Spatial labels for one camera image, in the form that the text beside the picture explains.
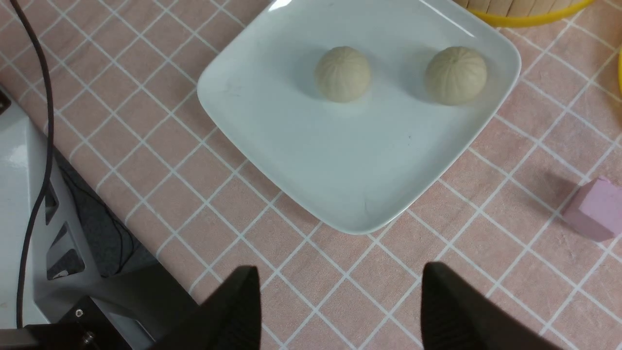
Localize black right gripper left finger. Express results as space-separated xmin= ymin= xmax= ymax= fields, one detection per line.
xmin=153 ymin=265 xmax=262 ymax=350

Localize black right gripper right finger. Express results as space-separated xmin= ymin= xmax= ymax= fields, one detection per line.
xmin=421 ymin=262 xmax=559 ymax=350

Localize white steamed bun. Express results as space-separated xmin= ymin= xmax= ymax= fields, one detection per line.
xmin=313 ymin=46 xmax=372 ymax=103
xmin=425 ymin=46 xmax=488 ymax=106

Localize white square plate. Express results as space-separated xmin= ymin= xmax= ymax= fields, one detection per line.
xmin=196 ymin=0 xmax=521 ymax=234

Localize pink cube block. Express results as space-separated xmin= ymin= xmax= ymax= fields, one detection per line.
xmin=562 ymin=177 xmax=622 ymax=242

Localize pink checkered tablecloth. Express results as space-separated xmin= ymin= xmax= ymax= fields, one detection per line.
xmin=20 ymin=0 xmax=621 ymax=350

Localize yellow-rimmed woven steamer lid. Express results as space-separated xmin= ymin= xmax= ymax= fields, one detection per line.
xmin=617 ymin=48 xmax=622 ymax=94

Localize yellow-rimmed bamboo steamer basket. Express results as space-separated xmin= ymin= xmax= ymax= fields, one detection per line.
xmin=455 ymin=0 xmax=593 ymax=27

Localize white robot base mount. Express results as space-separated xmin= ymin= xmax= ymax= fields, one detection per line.
xmin=1 ymin=91 xmax=198 ymax=350

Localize black cable near base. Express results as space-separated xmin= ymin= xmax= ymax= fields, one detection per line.
xmin=10 ymin=0 xmax=55 ymax=329

